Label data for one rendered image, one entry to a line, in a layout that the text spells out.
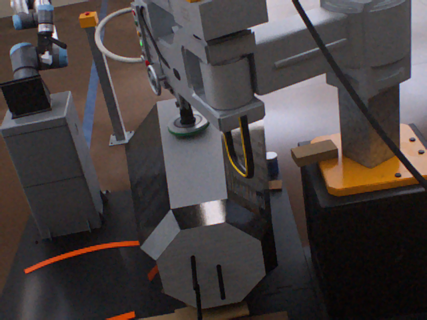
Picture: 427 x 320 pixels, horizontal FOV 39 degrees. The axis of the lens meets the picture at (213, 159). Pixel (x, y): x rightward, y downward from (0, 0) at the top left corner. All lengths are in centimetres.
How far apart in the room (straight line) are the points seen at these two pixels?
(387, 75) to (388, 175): 45
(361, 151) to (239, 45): 87
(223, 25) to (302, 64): 44
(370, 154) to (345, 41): 56
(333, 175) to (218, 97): 75
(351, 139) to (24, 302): 209
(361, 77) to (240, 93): 54
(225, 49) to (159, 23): 66
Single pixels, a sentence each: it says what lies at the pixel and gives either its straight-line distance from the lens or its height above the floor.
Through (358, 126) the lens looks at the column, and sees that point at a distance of 275.
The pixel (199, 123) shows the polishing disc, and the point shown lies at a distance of 308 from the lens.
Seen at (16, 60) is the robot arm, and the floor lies 115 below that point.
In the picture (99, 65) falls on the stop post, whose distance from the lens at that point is 488.
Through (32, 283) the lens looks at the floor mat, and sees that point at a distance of 388.
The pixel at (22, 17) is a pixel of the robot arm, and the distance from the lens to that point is 388.
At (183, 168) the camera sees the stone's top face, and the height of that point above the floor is 87.
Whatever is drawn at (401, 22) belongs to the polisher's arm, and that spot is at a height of 144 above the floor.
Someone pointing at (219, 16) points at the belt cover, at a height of 168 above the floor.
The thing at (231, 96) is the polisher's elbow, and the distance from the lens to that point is 230.
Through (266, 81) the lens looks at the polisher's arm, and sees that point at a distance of 235.
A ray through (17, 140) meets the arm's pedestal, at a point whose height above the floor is 76.
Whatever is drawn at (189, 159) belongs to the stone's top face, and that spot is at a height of 87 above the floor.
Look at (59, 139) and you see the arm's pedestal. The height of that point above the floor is 71.
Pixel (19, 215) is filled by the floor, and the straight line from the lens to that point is 459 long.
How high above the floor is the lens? 230
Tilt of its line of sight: 30 degrees down
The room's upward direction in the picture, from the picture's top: 11 degrees counter-clockwise
